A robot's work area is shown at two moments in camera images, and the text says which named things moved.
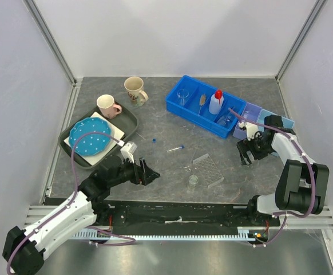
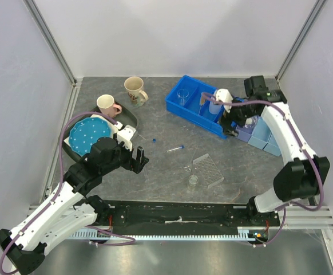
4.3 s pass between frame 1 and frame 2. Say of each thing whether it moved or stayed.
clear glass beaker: stayed
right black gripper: moved
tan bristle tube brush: stayed
